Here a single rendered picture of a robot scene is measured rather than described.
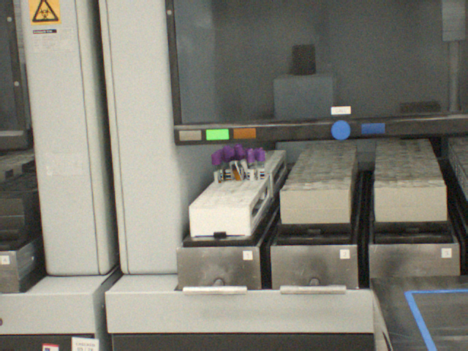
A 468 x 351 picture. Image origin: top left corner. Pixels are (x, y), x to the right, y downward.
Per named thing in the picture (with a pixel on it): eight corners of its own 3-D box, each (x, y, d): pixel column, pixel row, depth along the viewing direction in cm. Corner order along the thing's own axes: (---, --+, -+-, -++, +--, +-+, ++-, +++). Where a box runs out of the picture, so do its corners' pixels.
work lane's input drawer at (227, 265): (240, 204, 214) (238, 166, 213) (298, 202, 212) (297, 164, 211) (171, 300, 144) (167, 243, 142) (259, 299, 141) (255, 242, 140)
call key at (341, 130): (332, 139, 146) (331, 121, 146) (351, 138, 146) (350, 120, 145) (331, 140, 145) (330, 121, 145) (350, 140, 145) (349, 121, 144)
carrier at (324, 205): (351, 222, 151) (349, 186, 150) (351, 225, 149) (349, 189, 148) (281, 224, 153) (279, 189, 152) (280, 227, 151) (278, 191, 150)
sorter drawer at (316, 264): (305, 202, 212) (303, 164, 210) (365, 201, 210) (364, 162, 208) (268, 298, 141) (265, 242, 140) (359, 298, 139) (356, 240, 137)
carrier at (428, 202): (447, 221, 149) (447, 184, 148) (448, 224, 147) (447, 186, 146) (374, 221, 151) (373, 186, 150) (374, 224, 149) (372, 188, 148)
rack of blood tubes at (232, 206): (221, 206, 179) (219, 175, 178) (271, 205, 177) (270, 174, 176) (190, 244, 150) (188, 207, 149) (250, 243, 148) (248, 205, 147)
